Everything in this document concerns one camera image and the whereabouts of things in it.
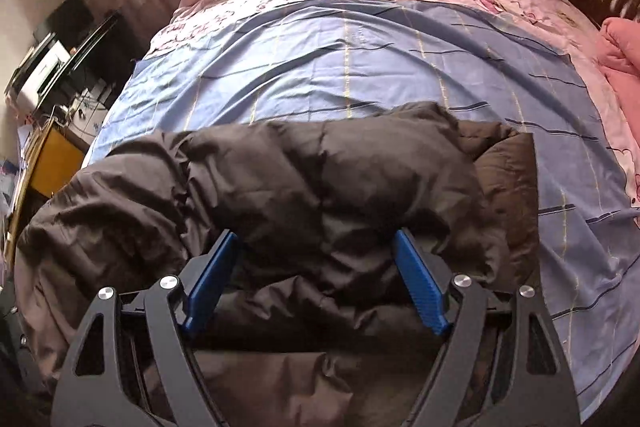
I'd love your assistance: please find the brown down jacket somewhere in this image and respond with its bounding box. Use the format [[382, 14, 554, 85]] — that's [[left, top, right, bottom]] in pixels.
[[14, 103, 540, 426]]

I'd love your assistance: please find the yellow wooden cabinet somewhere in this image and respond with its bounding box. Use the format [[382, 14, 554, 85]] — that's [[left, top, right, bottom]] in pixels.
[[3, 118, 88, 272]]

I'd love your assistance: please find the white floral box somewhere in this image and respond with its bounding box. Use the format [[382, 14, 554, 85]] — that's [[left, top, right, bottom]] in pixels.
[[66, 89, 108, 147]]

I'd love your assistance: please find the black desk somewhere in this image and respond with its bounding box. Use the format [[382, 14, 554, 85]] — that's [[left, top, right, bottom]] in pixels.
[[32, 12, 143, 117]]

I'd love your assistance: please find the white printer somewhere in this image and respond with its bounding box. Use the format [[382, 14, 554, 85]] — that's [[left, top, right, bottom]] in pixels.
[[16, 39, 70, 113]]

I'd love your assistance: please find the blue plaid bed sheet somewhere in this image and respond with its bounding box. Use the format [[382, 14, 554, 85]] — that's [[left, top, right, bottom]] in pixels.
[[87, 0, 639, 419]]

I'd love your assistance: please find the pink folded quilt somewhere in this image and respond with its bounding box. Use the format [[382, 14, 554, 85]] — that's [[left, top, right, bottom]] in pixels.
[[597, 17, 640, 142]]

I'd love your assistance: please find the black monitor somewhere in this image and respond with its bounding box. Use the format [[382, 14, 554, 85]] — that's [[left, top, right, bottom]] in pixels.
[[32, 0, 94, 49]]

